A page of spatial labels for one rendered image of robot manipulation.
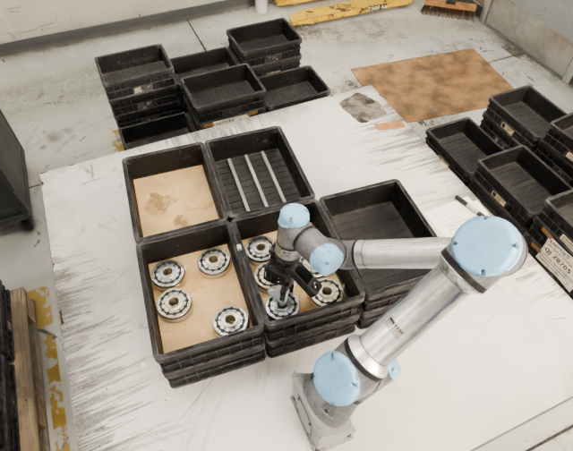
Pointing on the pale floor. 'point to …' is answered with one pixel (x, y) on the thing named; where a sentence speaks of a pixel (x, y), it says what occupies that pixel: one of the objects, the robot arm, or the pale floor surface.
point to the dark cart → (4, 172)
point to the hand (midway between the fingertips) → (287, 298)
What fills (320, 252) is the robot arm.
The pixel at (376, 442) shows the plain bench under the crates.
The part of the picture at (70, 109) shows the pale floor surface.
